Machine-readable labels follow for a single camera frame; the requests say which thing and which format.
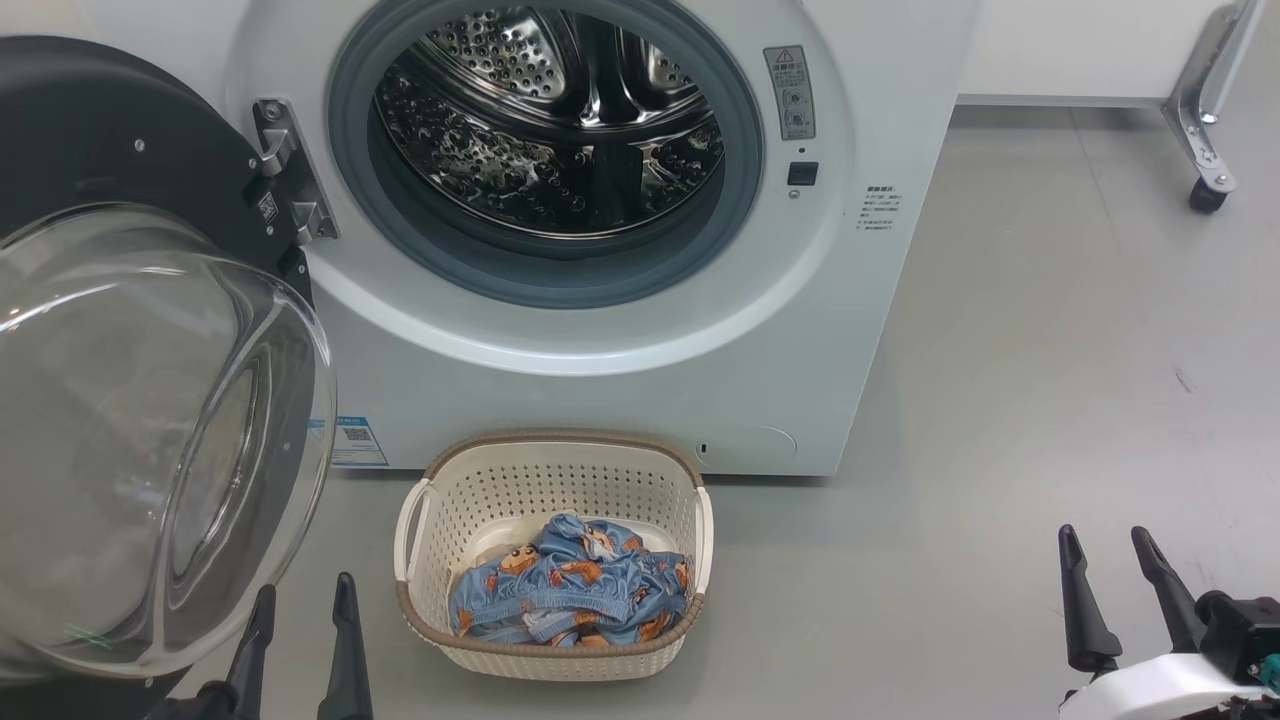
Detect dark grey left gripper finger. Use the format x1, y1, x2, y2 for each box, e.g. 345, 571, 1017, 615
318, 572, 374, 720
225, 585, 277, 720

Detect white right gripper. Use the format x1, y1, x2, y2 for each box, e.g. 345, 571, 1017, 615
1058, 524, 1280, 720

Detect blue bear-print garment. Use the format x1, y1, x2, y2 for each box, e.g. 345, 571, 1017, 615
449, 512, 694, 649

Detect black glass washing machine door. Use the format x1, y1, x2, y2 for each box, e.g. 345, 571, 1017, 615
0, 35, 339, 691

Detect cream perforated laundry basket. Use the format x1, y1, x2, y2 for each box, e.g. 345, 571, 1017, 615
393, 430, 715, 683

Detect white washing machine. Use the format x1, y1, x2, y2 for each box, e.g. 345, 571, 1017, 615
85, 0, 981, 479

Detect grey metal door hinge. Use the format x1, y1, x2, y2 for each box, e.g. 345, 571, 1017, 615
250, 98, 341, 246

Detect blue energy label sticker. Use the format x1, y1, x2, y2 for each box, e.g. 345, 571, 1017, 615
308, 416, 389, 469

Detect round filter cover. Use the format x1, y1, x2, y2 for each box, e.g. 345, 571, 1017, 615
697, 425, 799, 473

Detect printed text notice label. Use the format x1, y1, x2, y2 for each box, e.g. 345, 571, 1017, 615
858, 183, 901, 233

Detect grey metal caster leg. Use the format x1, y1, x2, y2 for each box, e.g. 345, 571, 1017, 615
1160, 0, 1266, 214

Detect white partition board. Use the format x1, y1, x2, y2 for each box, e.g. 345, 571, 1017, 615
955, 0, 1236, 108

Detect grey warning sticker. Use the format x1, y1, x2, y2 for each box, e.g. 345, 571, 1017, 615
763, 45, 816, 141

